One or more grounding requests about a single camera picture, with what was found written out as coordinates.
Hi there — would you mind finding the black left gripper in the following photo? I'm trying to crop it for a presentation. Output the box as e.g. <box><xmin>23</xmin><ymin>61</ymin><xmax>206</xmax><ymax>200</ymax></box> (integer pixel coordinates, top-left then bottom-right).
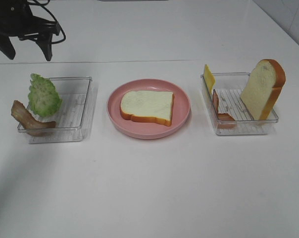
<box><xmin>0</xmin><ymin>0</ymin><xmax>60</xmax><ymax>61</ymax></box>

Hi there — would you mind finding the green lettuce leaf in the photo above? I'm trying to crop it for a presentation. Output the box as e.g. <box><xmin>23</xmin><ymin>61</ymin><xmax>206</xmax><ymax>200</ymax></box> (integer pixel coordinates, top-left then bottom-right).
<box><xmin>28</xmin><ymin>73</ymin><xmax>62</xmax><ymax>117</ymax></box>

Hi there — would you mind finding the brown bacon strip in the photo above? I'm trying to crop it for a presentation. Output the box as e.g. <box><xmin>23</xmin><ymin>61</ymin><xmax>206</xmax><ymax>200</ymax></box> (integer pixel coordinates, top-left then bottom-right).
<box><xmin>11</xmin><ymin>100</ymin><xmax>56</xmax><ymax>136</ymax></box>

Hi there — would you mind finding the toast bread slice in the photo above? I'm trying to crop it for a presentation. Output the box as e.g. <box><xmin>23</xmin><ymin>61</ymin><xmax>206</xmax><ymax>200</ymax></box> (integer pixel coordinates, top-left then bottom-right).
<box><xmin>120</xmin><ymin>90</ymin><xmax>174</xmax><ymax>126</ymax></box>
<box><xmin>240</xmin><ymin>59</ymin><xmax>286</xmax><ymax>120</ymax></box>

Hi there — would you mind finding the pink bacon strip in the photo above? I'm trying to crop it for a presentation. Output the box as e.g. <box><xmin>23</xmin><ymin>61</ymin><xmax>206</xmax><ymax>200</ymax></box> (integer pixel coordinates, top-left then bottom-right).
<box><xmin>212</xmin><ymin>90</ymin><xmax>236</xmax><ymax>129</ymax></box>

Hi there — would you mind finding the left clear plastic tray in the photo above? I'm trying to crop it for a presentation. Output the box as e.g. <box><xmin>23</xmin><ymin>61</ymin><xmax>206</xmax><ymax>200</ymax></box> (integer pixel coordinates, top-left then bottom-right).
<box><xmin>17</xmin><ymin>77</ymin><xmax>98</xmax><ymax>144</ymax></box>

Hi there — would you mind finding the clear plastic tray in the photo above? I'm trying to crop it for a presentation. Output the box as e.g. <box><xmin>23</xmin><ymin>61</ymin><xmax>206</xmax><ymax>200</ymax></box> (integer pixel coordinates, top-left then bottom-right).
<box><xmin>17</xmin><ymin>77</ymin><xmax>98</xmax><ymax>144</ymax></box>
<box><xmin>200</xmin><ymin>72</ymin><xmax>279</xmax><ymax>136</ymax></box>

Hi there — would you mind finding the pink round plate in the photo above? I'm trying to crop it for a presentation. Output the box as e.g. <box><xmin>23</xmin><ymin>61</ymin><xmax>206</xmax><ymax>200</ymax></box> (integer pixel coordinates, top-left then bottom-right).
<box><xmin>107</xmin><ymin>79</ymin><xmax>191</xmax><ymax>139</ymax></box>

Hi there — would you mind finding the yellow cheese slice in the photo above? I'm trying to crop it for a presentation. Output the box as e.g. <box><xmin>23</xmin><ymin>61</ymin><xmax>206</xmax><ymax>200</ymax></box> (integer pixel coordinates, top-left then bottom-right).
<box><xmin>202</xmin><ymin>64</ymin><xmax>216</xmax><ymax>110</ymax></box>

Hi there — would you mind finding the right clear plastic tray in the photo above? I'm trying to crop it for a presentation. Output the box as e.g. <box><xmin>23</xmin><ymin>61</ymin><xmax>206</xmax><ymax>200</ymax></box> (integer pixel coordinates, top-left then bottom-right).
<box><xmin>200</xmin><ymin>72</ymin><xmax>279</xmax><ymax>136</ymax></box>

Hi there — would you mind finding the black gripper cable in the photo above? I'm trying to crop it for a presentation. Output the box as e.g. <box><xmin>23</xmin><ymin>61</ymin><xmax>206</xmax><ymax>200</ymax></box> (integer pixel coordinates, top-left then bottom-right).
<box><xmin>25</xmin><ymin>0</ymin><xmax>67</xmax><ymax>45</ymax></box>

